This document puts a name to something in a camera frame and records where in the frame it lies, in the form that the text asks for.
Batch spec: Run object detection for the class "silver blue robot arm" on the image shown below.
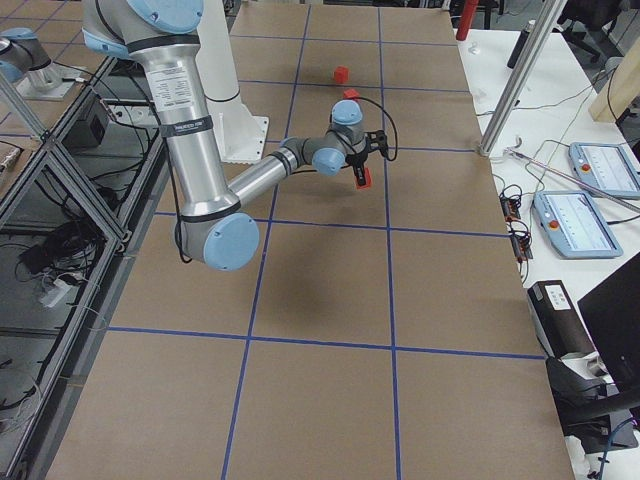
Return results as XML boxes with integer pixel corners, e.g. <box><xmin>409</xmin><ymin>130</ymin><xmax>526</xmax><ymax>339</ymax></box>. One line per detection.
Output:
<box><xmin>82</xmin><ymin>1</ymin><xmax>386</xmax><ymax>271</ymax></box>

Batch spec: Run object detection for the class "black box with label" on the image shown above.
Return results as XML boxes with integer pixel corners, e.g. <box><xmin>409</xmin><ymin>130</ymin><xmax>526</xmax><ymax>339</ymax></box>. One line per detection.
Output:
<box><xmin>527</xmin><ymin>280</ymin><xmax>595</xmax><ymax>358</ymax></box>

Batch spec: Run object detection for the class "teach pendant tablet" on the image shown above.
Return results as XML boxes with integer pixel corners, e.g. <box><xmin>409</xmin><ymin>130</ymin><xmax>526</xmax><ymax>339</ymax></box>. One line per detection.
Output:
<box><xmin>569</xmin><ymin>142</ymin><xmax>639</xmax><ymax>200</ymax></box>
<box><xmin>533</xmin><ymin>191</ymin><xmax>623</xmax><ymax>259</ymax></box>

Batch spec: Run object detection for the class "aluminium side frame rack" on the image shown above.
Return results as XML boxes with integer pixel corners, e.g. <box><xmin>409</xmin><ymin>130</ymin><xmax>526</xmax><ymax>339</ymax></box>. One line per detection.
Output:
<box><xmin>1</xmin><ymin>60</ymin><xmax>166</xmax><ymax>479</ymax></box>

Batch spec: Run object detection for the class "brown paper table cover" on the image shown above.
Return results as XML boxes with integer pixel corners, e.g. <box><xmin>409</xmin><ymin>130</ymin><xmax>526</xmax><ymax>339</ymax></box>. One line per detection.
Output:
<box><xmin>48</xmin><ymin>2</ymin><xmax>572</xmax><ymax>479</ymax></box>

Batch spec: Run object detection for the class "metal reach rod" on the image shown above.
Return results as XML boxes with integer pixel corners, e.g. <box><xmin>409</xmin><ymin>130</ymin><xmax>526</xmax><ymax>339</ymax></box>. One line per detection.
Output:
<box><xmin>502</xmin><ymin>145</ymin><xmax>640</xmax><ymax>200</ymax></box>

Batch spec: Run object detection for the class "black monitor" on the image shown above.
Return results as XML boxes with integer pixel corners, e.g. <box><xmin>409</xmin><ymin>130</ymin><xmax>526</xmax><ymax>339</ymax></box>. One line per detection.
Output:
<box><xmin>578</xmin><ymin>254</ymin><xmax>639</xmax><ymax>390</ymax></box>

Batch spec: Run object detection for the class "black power adapter box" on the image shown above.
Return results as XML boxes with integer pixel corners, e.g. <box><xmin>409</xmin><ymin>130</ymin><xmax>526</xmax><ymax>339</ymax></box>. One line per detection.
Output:
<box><xmin>63</xmin><ymin>100</ymin><xmax>109</xmax><ymax>149</ymax></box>

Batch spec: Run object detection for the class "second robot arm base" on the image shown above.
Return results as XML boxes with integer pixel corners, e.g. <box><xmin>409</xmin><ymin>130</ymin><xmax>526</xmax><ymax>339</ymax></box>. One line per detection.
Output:
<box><xmin>1</xmin><ymin>27</ymin><xmax>87</xmax><ymax>101</ymax></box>

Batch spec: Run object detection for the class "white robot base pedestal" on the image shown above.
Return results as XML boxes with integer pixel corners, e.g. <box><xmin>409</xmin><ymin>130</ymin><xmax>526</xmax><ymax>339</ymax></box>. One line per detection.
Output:
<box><xmin>196</xmin><ymin>0</ymin><xmax>269</xmax><ymax>164</ymax></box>

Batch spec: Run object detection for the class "red cube placed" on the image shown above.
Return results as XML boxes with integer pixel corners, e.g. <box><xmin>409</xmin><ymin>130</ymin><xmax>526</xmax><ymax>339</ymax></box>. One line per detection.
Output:
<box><xmin>356</xmin><ymin>168</ymin><xmax>372</xmax><ymax>190</ymax></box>
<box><xmin>342</xmin><ymin>88</ymin><xmax>360</xmax><ymax>101</ymax></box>
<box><xmin>333</xmin><ymin>65</ymin><xmax>350</xmax><ymax>84</ymax></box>

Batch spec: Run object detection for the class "red cylinder bottle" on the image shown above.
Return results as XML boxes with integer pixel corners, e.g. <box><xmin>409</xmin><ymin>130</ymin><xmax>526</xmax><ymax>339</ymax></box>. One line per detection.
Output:
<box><xmin>456</xmin><ymin>0</ymin><xmax>479</xmax><ymax>41</ymax></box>

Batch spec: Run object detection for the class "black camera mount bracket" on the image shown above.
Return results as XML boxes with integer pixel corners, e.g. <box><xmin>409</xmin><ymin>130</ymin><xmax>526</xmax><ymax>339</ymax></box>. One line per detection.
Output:
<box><xmin>366</xmin><ymin>130</ymin><xmax>389</xmax><ymax>158</ymax></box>

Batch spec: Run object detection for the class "near teach pendant tablet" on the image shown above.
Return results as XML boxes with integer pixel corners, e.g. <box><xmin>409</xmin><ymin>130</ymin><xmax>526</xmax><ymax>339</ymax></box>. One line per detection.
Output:
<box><xmin>533</xmin><ymin>191</ymin><xmax>623</xmax><ymax>259</ymax></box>

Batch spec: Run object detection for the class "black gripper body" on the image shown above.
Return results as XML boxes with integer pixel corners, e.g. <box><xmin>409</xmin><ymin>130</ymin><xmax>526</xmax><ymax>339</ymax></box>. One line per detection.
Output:
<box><xmin>346</xmin><ymin>148</ymin><xmax>369</xmax><ymax>176</ymax></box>

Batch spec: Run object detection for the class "far teach pendant tablet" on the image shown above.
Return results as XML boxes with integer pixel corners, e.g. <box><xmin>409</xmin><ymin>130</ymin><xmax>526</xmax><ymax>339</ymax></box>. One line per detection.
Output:
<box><xmin>569</xmin><ymin>142</ymin><xmax>639</xmax><ymax>200</ymax></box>

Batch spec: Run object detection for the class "aluminium frame post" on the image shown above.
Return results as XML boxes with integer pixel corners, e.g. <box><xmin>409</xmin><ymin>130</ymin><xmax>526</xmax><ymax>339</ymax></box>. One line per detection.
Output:
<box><xmin>478</xmin><ymin>0</ymin><xmax>567</xmax><ymax>157</ymax></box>

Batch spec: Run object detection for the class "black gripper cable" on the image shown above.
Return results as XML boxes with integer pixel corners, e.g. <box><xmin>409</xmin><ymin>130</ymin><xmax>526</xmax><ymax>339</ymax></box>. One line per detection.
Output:
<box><xmin>327</xmin><ymin>96</ymin><xmax>400</xmax><ymax>162</ymax></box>

